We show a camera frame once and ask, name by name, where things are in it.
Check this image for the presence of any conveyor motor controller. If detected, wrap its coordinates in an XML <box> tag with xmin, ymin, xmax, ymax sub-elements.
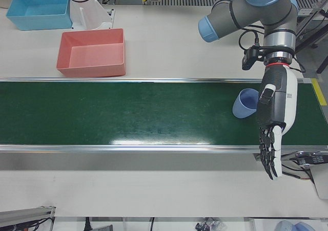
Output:
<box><xmin>289</xmin><ymin>150</ymin><xmax>328</xmax><ymax>199</ymax></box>

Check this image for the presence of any short aluminium profile rail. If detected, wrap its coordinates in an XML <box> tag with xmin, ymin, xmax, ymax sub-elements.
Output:
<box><xmin>0</xmin><ymin>205</ymin><xmax>56</xmax><ymax>231</ymax></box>

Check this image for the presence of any pale blue plastic cup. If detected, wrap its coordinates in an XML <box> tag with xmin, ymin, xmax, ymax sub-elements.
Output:
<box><xmin>275</xmin><ymin>220</ymin><xmax>296</xmax><ymax>231</ymax></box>

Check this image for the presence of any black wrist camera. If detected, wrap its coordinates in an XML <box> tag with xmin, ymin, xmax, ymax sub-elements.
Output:
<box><xmin>241</xmin><ymin>45</ymin><xmax>264</xmax><ymax>71</ymax></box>

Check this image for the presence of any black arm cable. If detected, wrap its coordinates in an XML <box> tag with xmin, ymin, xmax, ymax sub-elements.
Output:
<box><xmin>238</xmin><ymin>23</ymin><xmax>266</xmax><ymax>53</ymax></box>

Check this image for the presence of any light blue plastic box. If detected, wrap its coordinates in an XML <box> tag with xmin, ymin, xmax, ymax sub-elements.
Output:
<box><xmin>5</xmin><ymin>0</ymin><xmax>73</xmax><ymax>31</ymax></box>

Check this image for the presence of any bag of black screws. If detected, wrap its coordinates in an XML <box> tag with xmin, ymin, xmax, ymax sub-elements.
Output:
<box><xmin>195</xmin><ymin>219</ymin><xmax>228</xmax><ymax>231</ymax></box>

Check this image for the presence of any white pedestal column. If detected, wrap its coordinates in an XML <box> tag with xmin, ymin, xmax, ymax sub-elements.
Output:
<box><xmin>64</xmin><ymin>0</ymin><xmax>115</xmax><ymax>31</ymax></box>

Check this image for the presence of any green conveyor belt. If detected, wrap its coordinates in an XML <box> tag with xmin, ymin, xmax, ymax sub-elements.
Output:
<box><xmin>0</xmin><ymin>77</ymin><xmax>328</xmax><ymax>155</ymax></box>

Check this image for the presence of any aluminium workcell frame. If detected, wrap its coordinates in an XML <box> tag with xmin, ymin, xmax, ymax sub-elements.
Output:
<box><xmin>294</xmin><ymin>0</ymin><xmax>328</xmax><ymax>75</ymax></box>

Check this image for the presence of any pink plastic box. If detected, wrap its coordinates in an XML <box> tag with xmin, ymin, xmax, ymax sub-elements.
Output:
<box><xmin>56</xmin><ymin>28</ymin><xmax>127</xmax><ymax>78</ymax></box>

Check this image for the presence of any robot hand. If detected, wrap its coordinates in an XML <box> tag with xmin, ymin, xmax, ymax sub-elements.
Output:
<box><xmin>256</xmin><ymin>64</ymin><xmax>299</xmax><ymax>182</ymax></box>

